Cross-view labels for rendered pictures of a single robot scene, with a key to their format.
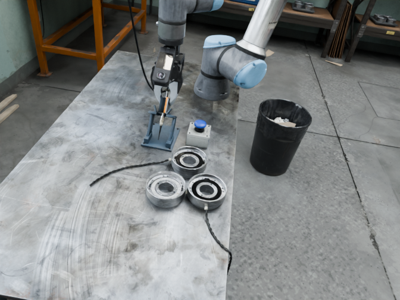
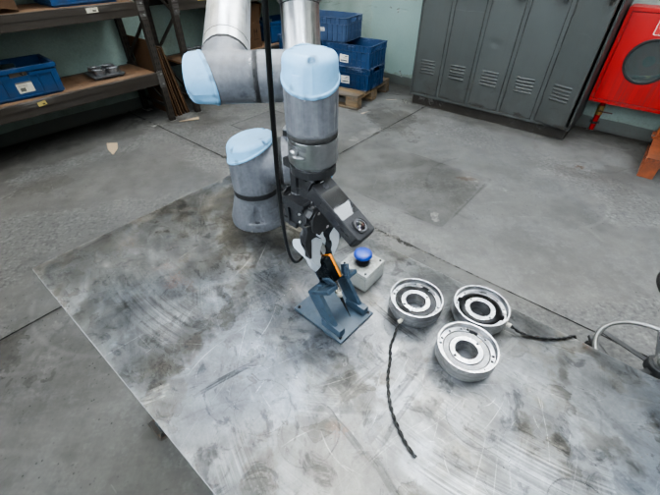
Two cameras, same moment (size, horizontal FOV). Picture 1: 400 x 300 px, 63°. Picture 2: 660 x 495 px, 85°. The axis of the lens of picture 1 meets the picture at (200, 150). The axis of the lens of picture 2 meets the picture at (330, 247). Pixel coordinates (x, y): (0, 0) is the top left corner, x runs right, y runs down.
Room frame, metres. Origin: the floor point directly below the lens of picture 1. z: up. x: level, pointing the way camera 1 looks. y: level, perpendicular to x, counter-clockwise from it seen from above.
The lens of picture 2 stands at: (0.57, 0.51, 1.38)
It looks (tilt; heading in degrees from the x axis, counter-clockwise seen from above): 40 degrees down; 308
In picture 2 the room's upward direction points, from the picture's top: straight up
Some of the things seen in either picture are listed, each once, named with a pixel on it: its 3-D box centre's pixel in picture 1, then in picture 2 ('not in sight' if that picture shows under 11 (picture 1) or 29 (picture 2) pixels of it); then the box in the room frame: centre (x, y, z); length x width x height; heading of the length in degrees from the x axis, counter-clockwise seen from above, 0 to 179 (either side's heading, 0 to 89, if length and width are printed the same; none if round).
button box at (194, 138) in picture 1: (199, 133); (359, 267); (0.88, 0.01, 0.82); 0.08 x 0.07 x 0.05; 178
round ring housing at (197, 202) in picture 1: (206, 191); (478, 310); (0.62, -0.03, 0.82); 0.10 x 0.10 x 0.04
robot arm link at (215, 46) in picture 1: (219, 54); (254, 160); (1.22, -0.02, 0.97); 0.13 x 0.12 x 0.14; 44
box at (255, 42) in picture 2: not in sight; (236, 25); (4.27, -2.48, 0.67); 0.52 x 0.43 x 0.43; 88
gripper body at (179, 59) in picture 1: (170, 56); (310, 193); (0.91, 0.13, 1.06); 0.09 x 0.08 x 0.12; 176
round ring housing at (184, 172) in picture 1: (188, 162); (414, 302); (0.73, 0.03, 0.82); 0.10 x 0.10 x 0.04
